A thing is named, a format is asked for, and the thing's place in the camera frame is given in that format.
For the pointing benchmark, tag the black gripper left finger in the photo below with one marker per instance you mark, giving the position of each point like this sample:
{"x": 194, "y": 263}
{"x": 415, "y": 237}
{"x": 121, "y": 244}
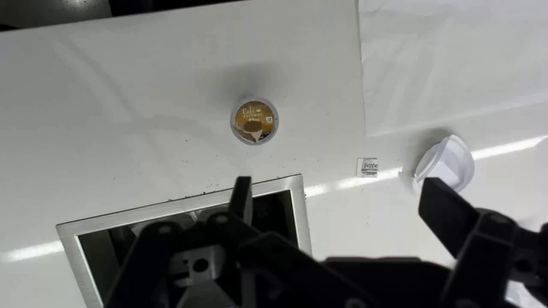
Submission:
{"x": 242, "y": 198}

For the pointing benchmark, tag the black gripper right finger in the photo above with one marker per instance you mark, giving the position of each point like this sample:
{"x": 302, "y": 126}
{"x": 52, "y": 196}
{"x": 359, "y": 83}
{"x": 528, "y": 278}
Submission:
{"x": 448, "y": 211}

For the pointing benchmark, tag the small coffee pod cup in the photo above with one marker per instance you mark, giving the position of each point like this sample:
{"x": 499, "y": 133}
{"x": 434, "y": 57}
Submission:
{"x": 254, "y": 121}

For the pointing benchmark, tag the steel framed disposal opening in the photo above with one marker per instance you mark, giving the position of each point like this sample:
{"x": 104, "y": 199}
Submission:
{"x": 172, "y": 208}

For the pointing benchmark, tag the white round plastic lid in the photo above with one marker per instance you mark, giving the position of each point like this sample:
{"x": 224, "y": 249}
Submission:
{"x": 448, "y": 163}

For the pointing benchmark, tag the small printed label sticker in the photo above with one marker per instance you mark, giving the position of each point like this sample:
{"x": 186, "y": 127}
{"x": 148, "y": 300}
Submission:
{"x": 369, "y": 167}

